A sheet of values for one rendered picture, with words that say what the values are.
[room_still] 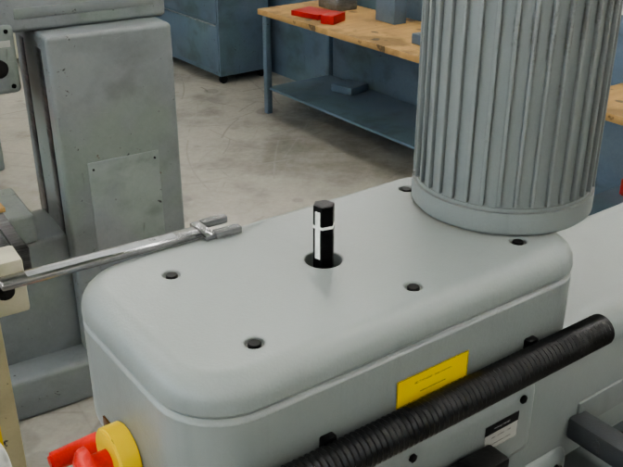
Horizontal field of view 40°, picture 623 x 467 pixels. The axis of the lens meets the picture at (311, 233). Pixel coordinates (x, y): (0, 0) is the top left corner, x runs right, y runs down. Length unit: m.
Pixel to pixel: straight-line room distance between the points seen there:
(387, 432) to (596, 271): 0.48
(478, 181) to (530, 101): 0.10
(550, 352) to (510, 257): 0.10
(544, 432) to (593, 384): 0.09
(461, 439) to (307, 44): 7.34
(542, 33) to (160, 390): 0.47
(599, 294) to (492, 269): 0.28
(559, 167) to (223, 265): 0.35
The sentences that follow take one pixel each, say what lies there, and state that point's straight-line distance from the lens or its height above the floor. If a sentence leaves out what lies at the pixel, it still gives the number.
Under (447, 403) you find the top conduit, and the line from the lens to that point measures 0.80.
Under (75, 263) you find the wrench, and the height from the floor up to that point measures 1.90.
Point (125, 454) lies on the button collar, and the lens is 0.79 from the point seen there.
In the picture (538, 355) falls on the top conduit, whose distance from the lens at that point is 0.88.
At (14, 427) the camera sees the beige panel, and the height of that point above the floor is 0.54.
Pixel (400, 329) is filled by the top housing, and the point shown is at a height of 1.88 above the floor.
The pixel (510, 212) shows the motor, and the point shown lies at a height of 1.92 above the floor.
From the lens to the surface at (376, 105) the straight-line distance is 6.89.
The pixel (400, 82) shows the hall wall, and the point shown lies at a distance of 7.18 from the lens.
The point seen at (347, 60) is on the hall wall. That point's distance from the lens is 7.68.
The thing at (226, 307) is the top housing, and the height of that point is 1.89.
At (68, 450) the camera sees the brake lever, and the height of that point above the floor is 1.71.
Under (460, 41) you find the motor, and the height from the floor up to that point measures 2.08.
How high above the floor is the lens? 2.28
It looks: 26 degrees down
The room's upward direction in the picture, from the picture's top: straight up
